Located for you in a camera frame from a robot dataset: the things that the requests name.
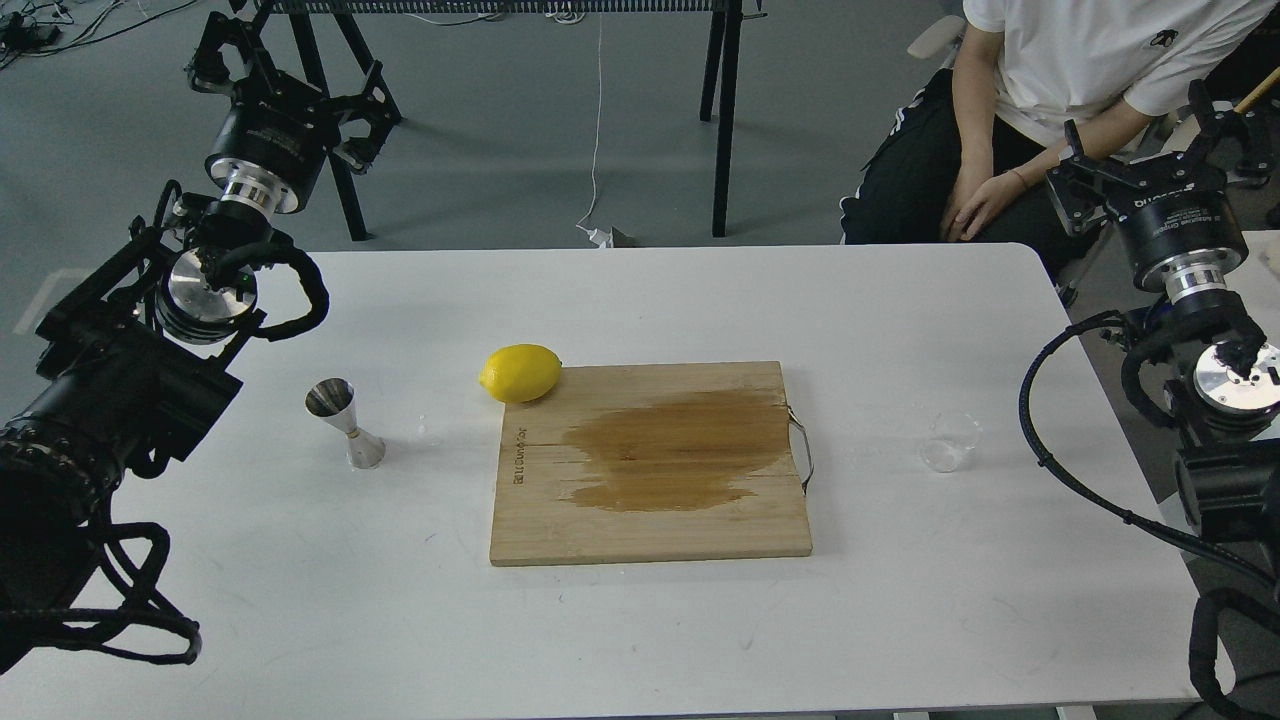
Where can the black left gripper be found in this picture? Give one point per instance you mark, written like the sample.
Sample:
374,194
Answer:
255,136

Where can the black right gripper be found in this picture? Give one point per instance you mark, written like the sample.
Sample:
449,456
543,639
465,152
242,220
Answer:
1167,224

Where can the steel double jigger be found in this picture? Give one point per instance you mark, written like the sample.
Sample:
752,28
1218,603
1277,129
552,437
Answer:
333,401

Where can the clear glass measuring cup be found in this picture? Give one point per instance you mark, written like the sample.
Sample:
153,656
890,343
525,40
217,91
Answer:
951,443

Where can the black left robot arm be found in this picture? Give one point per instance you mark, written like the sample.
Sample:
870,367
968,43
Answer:
137,354

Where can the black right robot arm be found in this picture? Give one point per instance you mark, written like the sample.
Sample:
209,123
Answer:
1195,360

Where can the seated person white shirt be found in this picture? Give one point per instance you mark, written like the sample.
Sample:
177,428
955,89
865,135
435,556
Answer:
968,156

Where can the yellow lemon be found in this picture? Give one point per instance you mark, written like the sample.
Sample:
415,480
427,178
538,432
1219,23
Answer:
517,374

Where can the wooden cutting board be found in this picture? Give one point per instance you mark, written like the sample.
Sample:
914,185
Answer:
650,463

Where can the black metal frame table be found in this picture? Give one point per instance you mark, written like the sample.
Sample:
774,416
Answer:
581,128

